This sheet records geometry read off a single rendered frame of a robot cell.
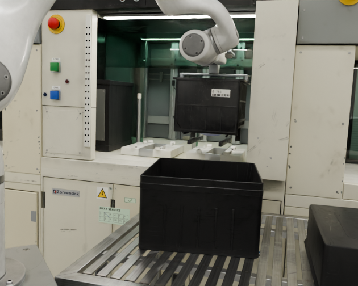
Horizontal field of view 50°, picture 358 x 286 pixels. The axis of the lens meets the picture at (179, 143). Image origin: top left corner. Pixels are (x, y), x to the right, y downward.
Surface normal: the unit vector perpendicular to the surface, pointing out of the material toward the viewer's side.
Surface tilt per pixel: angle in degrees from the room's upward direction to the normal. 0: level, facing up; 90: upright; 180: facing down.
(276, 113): 90
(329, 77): 90
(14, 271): 0
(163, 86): 90
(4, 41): 65
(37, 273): 0
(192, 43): 90
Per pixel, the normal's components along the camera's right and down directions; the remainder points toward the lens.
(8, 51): 0.85, -0.30
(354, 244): 0.04, -0.99
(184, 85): -0.27, 0.09
